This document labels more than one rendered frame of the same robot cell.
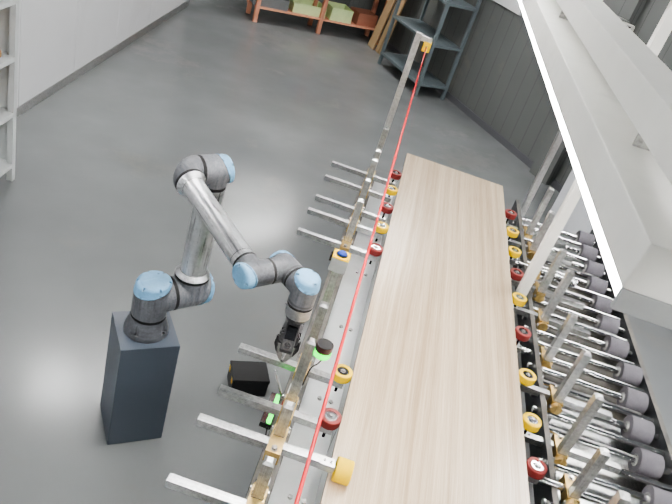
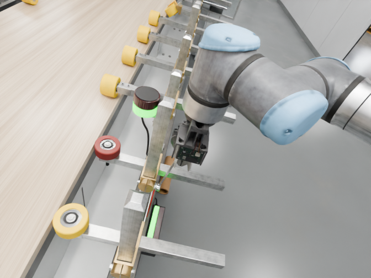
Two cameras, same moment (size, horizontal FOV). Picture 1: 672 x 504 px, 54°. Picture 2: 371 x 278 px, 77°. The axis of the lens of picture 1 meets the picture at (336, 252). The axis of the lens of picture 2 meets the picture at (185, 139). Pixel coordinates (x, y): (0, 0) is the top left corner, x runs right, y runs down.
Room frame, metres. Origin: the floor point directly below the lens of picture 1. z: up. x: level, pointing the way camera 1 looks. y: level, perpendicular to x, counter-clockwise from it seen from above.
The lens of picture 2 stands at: (2.21, -0.01, 1.51)
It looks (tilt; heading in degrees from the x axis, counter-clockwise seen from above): 45 degrees down; 172
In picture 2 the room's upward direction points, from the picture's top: 20 degrees clockwise
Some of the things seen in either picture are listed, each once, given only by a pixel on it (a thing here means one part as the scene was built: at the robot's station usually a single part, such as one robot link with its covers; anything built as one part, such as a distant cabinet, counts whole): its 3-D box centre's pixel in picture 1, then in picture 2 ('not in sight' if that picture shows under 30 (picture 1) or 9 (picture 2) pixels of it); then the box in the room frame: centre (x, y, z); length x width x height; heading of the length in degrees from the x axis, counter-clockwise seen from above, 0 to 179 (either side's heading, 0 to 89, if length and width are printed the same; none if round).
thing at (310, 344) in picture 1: (295, 388); (152, 160); (1.77, -0.02, 0.93); 0.03 x 0.03 x 0.48; 89
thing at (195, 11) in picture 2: not in sight; (184, 53); (1.02, -0.01, 0.93); 0.03 x 0.03 x 0.48; 89
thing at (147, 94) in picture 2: (316, 366); (142, 126); (1.77, -0.07, 1.06); 0.06 x 0.06 x 0.22; 89
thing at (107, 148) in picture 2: (327, 425); (107, 154); (1.73, -0.17, 0.85); 0.08 x 0.08 x 0.11
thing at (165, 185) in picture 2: not in sight; (167, 174); (1.18, 0.09, 0.04); 0.30 x 0.08 x 0.08; 179
